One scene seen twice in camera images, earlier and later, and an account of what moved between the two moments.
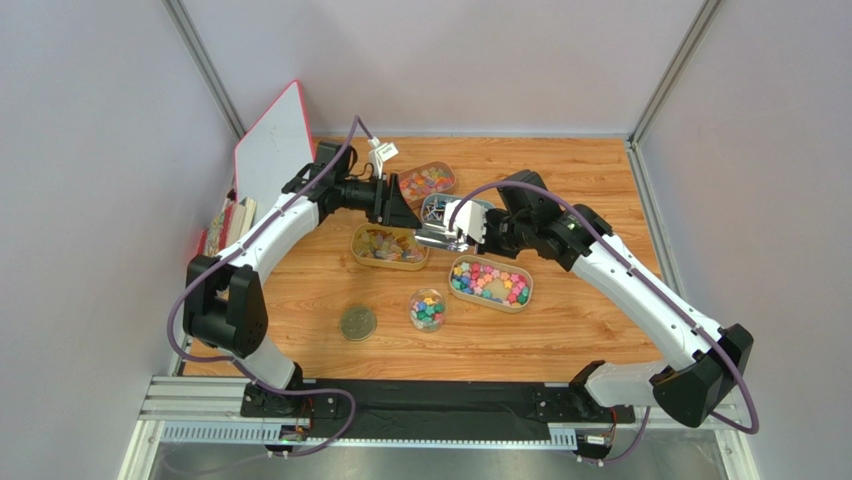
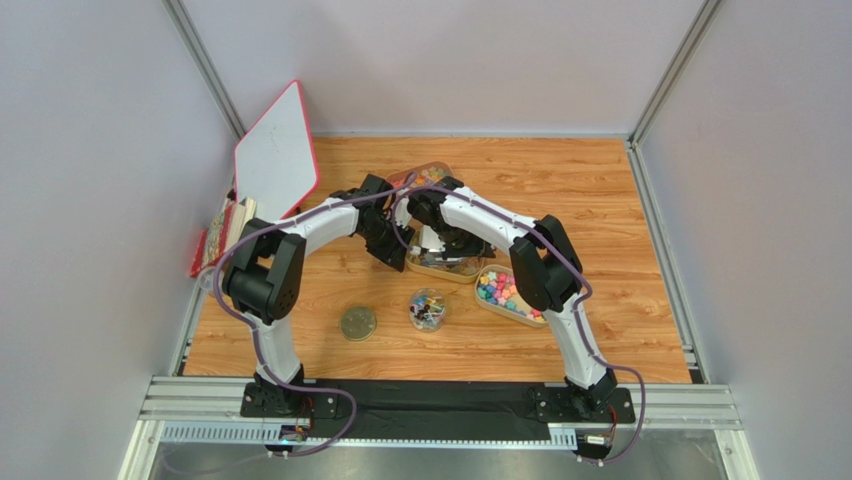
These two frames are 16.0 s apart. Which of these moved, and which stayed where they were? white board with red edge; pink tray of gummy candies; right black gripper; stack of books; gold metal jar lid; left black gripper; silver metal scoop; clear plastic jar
Moved: silver metal scoop; right black gripper; left black gripper
Stayed: stack of books; pink tray of gummy candies; white board with red edge; clear plastic jar; gold metal jar lid
